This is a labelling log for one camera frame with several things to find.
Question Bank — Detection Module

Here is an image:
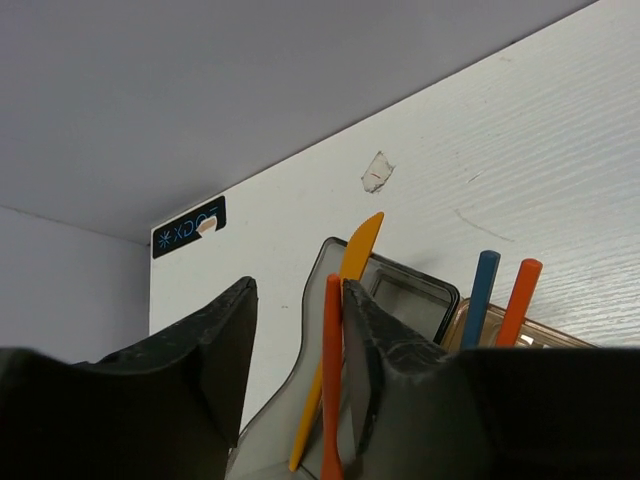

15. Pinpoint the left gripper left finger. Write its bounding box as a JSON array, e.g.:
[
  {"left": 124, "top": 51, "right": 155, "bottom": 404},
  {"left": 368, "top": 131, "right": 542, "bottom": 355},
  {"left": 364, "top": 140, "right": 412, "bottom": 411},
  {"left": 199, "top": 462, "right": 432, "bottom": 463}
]
[{"left": 1, "top": 276, "right": 258, "bottom": 479}]

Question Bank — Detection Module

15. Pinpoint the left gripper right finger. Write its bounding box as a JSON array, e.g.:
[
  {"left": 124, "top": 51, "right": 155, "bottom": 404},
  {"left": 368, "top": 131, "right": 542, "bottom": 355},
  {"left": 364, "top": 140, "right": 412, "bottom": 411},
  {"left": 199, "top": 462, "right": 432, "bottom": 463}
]
[{"left": 343, "top": 281, "right": 639, "bottom": 479}]

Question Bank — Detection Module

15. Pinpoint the red plastic knife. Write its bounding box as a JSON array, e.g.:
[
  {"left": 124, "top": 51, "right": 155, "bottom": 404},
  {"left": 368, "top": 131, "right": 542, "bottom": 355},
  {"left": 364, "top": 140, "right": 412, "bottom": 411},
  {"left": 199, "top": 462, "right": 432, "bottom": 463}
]
[{"left": 321, "top": 274, "right": 344, "bottom": 480}]

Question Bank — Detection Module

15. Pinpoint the orange plastic knife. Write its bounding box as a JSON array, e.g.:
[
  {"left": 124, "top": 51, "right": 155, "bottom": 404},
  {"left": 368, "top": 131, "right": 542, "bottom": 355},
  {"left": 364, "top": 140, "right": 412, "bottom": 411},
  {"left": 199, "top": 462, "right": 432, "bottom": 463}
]
[{"left": 288, "top": 211, "right": 386, "bottom": 472}]

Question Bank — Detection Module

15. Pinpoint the grey smoked container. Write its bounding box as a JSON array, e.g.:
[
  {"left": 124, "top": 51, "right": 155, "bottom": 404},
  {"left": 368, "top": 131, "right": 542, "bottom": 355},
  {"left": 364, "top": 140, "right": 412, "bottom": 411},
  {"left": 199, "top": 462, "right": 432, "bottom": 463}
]
[{"left": 226, "top": 237, "right": 460, "bottom": 479}]

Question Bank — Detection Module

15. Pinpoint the left blue corner sticker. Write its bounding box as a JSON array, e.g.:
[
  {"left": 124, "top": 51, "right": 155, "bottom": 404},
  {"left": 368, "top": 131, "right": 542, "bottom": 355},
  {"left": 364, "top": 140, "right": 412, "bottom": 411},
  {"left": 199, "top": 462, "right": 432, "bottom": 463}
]
[{"left": 150, "top": 195, "right": 227, "bottom": 259}]

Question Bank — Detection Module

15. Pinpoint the white tape patch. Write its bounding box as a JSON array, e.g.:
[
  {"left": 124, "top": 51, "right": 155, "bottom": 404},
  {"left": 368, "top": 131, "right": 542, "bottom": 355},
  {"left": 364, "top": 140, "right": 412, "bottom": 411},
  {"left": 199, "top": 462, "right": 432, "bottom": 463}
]
[{"left": 361, "top": 151, "right": 395, "bottom": 194}]

